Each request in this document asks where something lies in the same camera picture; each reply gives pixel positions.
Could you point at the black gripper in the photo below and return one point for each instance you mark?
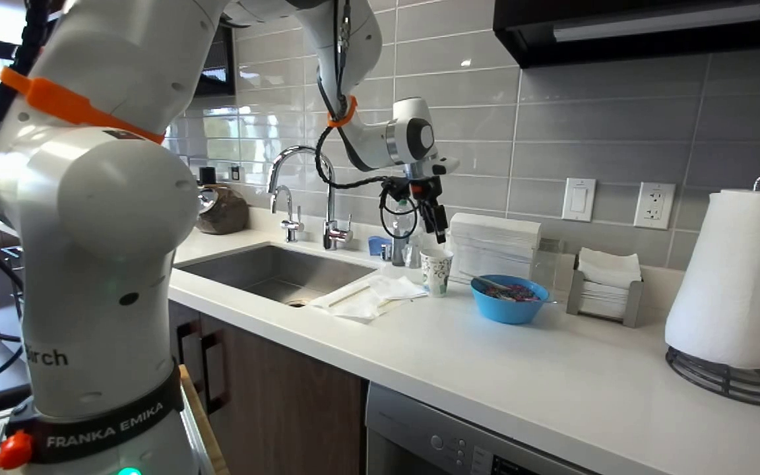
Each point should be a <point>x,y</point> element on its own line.
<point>411,176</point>

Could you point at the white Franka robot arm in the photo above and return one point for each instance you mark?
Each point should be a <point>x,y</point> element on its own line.
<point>99,219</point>

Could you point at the patterned white paper cup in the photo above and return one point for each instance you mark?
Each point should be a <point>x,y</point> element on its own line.
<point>440,273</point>

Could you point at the blue sponge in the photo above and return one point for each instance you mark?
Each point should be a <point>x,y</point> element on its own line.
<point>379,246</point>

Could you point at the stack of folded white towels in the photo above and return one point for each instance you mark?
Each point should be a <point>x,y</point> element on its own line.
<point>494,246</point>

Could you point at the chrome gooseneck faucet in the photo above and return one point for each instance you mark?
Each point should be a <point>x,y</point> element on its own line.
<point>329,211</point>

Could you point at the blue bowl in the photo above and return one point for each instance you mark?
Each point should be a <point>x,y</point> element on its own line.
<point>507,305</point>

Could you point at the small chrome side tap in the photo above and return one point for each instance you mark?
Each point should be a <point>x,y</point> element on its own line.
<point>290,219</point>

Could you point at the grey napkin holder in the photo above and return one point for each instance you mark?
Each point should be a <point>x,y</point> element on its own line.
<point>573,293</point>

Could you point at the stainless steel sink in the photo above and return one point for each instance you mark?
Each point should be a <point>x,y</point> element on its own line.
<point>276,273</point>

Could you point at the white napkins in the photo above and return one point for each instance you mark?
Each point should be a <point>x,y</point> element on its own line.
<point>607,273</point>

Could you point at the brown basket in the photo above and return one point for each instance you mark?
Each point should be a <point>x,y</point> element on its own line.
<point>225,211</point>

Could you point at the dark stainless dishwasher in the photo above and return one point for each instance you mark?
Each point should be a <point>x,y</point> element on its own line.
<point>450,438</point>

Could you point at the brown wooden cabinet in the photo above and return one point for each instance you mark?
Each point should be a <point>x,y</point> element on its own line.
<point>290,404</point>

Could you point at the black range hood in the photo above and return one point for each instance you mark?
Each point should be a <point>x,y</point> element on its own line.
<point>645,27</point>

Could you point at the wooden slat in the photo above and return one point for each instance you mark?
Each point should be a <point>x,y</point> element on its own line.
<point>203,424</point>

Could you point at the white light switch plate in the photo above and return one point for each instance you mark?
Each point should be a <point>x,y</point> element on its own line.
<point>579,199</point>

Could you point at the white wall outlet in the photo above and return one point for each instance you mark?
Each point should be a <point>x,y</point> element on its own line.
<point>655,203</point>

